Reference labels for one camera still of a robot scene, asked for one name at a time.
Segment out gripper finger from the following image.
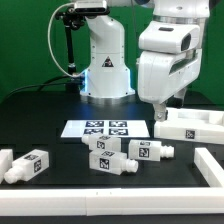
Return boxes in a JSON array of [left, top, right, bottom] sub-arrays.
[[174, 87, 187, 108], [153, 102, 168, 121]]

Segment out white cable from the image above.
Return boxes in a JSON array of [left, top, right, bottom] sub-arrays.
[[47, 2, 84, 79]]

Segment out white sheet with tags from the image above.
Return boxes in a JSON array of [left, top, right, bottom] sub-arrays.
[[61, 120, 150, 138]]

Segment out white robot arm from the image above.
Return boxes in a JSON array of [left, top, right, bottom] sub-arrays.
[[81, 0, 210, 121]]

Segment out black cables on table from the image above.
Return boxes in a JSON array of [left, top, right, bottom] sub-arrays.
[[0, 74, 84, 104]]

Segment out silver camera on stand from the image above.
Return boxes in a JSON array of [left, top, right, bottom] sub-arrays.
[[74, 0, 108, 15]]

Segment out white square tabletop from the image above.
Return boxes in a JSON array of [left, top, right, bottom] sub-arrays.
[[154, 108, 224, 145]]

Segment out white U-shaped obstacle fence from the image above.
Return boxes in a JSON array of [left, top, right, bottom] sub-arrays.
[[0, 148, 224, 216]]

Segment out black camera stand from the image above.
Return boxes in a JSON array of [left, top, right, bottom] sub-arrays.
[[55, 7, 84, 94]]

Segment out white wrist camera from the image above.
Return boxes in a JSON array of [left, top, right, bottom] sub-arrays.
[[139, 21, 200, 54]]

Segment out white block at left edge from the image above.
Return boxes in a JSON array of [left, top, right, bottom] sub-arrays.
[[0, 149, 13, 184]]

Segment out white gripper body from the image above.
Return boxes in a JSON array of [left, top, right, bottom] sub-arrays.
[[138, 49, 202, 104]]

